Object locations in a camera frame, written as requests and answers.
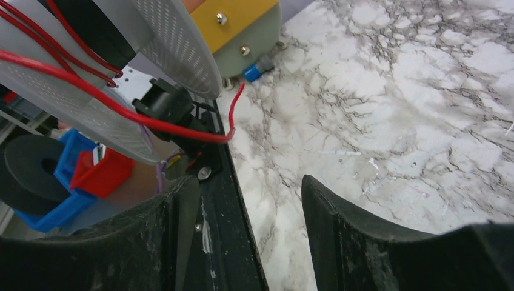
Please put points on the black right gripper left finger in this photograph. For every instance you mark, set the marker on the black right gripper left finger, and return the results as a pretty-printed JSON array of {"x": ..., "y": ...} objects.
[{"x": 146, "y": 247}]

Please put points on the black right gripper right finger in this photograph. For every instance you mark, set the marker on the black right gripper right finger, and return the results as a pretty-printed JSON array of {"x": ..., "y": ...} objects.
[{"x": 353, "y": 249}]

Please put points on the white perforated cable spool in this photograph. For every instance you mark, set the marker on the white perforated cable spool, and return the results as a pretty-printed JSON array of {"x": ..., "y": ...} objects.
[{"x": 71, "y": 59}]

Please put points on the red plastic bin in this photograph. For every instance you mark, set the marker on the red plastic bin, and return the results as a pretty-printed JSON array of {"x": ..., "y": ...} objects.
[{"x": 103, "y": 178}]

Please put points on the blue plastic bin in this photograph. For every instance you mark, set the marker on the blue plastic bin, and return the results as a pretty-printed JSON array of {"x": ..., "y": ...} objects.
[{"x": 78, "y": 201}]

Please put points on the black tape roll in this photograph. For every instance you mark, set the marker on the black tape roll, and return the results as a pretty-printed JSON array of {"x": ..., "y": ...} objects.
[{"x": 28, "y": 183}]

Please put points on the cream cylinder winding machine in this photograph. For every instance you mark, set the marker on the cream cylinder winding machine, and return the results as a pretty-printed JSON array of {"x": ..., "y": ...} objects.
[{"x": 240, "y": 35}]

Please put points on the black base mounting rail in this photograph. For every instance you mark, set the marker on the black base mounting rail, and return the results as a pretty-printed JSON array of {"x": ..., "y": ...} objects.
[{"x": 215, "y": 247}]

